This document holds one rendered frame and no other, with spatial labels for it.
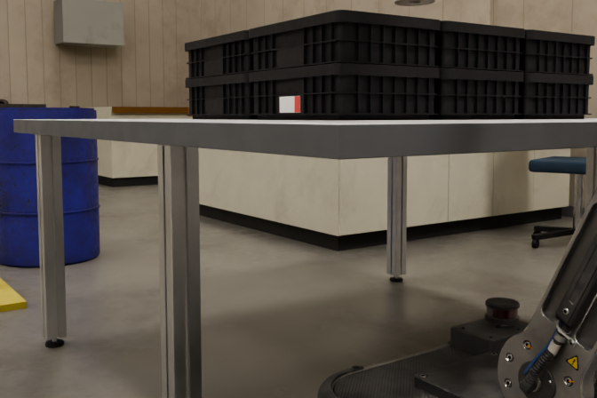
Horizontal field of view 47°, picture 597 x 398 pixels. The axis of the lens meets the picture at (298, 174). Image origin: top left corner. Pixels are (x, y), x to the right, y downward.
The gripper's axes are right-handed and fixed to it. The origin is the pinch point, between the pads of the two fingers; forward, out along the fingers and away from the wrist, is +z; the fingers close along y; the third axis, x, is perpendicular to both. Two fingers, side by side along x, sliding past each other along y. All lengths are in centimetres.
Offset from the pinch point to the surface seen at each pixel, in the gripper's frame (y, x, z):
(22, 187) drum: -94, -187, 58
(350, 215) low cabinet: -169, -46, 78
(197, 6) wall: -698, -343, -151
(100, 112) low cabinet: -449, -351, 4
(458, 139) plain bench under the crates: 89, 12, 40
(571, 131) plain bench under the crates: 71, 28, 39
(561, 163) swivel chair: -196, 61, 53
